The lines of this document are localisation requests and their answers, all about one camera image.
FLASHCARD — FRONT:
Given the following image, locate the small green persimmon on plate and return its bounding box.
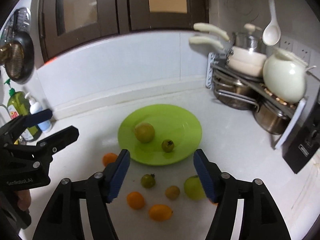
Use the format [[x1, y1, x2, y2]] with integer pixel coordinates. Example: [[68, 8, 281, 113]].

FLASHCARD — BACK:
[[162, 139, 175, 153]]

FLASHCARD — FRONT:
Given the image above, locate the green dish soap bottle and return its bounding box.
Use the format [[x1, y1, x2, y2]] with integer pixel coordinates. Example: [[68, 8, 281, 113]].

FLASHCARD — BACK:
[[5, 79, 41, 142]]

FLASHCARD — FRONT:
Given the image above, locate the oval orange citrus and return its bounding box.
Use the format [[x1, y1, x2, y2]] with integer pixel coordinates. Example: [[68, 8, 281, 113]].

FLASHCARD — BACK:
[[148, 204, 173, 222]]

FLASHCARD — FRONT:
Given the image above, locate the black hanging pan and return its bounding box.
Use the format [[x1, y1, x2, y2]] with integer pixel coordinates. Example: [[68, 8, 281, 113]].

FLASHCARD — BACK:
[[1, 31, 34, 84]]

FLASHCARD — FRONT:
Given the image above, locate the green plate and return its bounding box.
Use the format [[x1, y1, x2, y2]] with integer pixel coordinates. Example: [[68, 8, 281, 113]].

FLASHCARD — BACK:
[[118, 104, 202, 166]]

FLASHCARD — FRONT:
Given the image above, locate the green apple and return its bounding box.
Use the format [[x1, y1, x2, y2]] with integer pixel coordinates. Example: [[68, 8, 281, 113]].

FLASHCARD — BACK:
[[183, 175, 206, 200]]

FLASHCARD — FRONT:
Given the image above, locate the large yellow-green fruit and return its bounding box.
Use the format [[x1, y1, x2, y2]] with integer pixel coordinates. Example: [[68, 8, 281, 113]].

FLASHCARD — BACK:
[[134, 122, 155, 143]]

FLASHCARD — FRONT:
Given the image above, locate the white hanging ladle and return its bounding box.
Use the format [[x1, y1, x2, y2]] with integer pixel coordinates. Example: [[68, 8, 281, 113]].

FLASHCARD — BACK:
[[263, 0, 281, 46]]

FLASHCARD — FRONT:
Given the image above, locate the white ceramic pot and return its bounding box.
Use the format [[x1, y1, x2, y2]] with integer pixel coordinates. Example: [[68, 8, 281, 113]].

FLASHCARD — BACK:
[[263, 48, 316, 103]]

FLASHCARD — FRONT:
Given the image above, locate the metal pot rack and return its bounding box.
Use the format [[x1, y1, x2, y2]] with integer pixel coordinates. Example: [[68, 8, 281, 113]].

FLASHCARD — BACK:
[[206, 53, 306, 149]]

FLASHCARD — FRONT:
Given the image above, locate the round orange mandarin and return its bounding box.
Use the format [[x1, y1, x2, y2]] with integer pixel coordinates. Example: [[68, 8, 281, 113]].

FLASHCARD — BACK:
[[126, 191, 145, 210]]

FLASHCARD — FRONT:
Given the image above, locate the white blue pump bottle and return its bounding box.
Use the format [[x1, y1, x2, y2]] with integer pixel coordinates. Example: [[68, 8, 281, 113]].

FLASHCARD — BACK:
[[24, 93, 52, 133]]

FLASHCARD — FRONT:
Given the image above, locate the person's left hand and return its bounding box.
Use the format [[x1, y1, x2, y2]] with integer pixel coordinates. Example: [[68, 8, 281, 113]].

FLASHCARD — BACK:
[[16, 190, 31, 211]]

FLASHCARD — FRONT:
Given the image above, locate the small green persimmon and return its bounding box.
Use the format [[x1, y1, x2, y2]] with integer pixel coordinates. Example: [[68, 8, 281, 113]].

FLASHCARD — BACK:
[[162, 139, 175, 153], [140, 174, 156, 189]]

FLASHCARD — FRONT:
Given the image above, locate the steel pot lower left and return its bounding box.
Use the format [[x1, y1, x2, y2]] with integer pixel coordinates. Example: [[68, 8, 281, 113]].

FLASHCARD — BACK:
[[212, 70, 260, 111]]

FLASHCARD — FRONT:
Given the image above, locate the cream saucepan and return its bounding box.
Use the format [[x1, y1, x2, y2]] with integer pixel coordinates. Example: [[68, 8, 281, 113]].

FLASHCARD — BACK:
[[188, 35, 267, 78]]

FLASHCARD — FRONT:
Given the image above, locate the steel lidded pot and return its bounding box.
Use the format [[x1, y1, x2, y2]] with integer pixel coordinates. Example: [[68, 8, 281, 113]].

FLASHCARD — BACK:
[[192, 22, 266, 54]]

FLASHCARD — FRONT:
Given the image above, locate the small brownish round fruit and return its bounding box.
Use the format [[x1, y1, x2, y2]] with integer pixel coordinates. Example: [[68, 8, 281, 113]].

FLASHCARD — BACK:
[[165, 185, 180, 200]]

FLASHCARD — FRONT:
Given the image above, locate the mandarin with stem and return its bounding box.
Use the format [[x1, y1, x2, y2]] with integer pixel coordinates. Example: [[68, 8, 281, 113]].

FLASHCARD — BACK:
[[102, 153, 118, 167]]

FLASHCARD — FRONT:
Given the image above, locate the dark wooden window frame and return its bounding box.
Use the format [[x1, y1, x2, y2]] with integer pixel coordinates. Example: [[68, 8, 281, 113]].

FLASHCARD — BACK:
[[39, 0, 209, 61]]

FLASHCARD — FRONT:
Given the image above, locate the steel pot lower right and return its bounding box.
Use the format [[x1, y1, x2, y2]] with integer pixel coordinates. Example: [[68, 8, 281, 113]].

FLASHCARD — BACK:
[[254, 101, 290, 135]]

